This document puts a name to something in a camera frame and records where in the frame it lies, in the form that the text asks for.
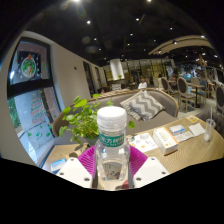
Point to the group of dining chairs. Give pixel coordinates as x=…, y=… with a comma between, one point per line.
x=183, y=88

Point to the small blue and white pack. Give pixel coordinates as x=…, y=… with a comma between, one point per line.
x=176, y=130

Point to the green potted plant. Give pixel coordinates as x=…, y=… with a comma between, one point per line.
x=83, y=123

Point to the white rectangular box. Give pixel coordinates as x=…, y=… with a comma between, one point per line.
x=165, y=140

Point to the person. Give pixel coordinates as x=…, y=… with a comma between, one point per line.
x=142, y=84

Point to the grey chevron cushion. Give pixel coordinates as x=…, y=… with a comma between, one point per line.
x=143, y=105

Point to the clear water bottle white cap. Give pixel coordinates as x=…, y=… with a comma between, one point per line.
x=112, y=123

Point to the window with festive decals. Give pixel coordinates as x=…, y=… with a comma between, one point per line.
x=33, y=110

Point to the white paper leaflet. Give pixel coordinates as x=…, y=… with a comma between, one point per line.
x=184, y=136

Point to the grey tufted seat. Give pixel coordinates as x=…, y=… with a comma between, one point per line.
x=216, y=121

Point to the group of ceiling lights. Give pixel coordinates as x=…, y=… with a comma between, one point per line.
x=88, y=22

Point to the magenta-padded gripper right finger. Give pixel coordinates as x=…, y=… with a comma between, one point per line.
x=151, y=171

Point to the white napkin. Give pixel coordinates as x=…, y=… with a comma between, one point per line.
x=197, y=129

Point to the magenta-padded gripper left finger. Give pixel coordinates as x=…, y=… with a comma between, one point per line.
x=73, y=171

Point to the printed white menu sheet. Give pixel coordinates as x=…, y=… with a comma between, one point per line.
x=145, y=143

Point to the yellow card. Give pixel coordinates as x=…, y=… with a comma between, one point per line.
x=192, y=118

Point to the clear plastic cup with straw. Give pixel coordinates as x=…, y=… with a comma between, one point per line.
x=209, y=130

